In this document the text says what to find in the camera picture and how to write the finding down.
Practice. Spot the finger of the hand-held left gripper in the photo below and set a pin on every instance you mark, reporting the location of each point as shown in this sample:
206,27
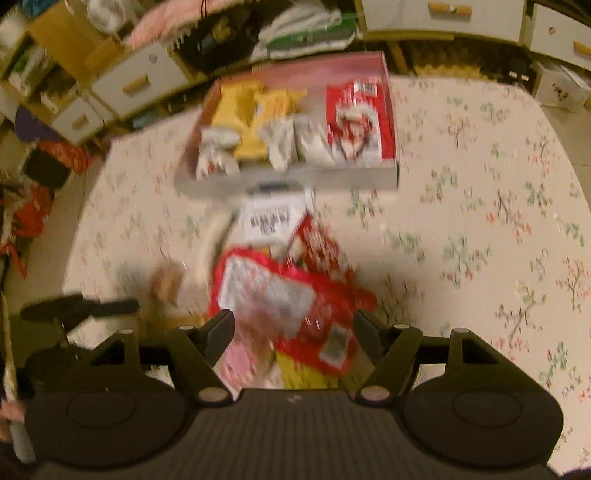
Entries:
55,308
117,308

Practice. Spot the plain silver snack packet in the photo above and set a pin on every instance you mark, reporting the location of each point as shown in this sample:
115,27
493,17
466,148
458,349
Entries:
314,138

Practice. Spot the black bag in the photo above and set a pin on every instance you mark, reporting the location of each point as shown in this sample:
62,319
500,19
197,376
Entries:
217,46

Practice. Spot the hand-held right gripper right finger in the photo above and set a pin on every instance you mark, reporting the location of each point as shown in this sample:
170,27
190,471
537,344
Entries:
364,330

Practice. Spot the wooden low cabinet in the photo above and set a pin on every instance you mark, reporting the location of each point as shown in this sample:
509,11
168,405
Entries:
358,16

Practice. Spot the red patterned bag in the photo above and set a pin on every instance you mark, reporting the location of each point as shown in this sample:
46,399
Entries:
64,154

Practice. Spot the red and white snack bag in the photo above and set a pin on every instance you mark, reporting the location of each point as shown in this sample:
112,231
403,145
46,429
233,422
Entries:
360,120

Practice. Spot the black bin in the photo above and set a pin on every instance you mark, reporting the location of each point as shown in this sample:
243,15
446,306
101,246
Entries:
46,170

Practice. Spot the white cardboard snack box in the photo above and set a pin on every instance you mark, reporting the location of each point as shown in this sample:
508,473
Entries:
314,177

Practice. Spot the pile of folded white bags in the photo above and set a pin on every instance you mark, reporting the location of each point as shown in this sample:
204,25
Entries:
295,23

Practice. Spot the white desk fan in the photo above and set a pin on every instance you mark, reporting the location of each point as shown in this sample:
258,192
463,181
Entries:
104,11

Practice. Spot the small white drawer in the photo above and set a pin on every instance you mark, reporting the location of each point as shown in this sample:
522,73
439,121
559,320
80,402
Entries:
87,113

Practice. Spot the yellow green snack packet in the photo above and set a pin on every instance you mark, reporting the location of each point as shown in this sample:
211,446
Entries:
281,101

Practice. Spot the large yellow snack packet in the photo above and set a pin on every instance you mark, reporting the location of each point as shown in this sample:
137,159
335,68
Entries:
238,117

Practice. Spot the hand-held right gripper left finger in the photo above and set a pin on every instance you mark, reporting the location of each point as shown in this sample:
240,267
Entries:
224,330

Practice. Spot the pink cloth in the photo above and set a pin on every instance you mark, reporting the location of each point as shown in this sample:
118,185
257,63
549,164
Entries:
157,21

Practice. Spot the pink snack packet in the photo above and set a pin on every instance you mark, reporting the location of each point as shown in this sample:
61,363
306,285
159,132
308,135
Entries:
244,369

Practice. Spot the stack of magazines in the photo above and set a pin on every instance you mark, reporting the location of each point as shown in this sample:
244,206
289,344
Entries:
27,64

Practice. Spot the yellow egg tray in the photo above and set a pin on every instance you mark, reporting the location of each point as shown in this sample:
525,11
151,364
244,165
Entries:
461,60

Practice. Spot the silver green snack packet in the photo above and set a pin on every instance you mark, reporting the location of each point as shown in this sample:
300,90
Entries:
278,141
214,152

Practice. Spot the small yellow snack packet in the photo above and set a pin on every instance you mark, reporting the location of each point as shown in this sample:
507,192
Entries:
304,374

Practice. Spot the wide white drawer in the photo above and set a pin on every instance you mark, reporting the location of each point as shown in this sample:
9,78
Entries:
397,18

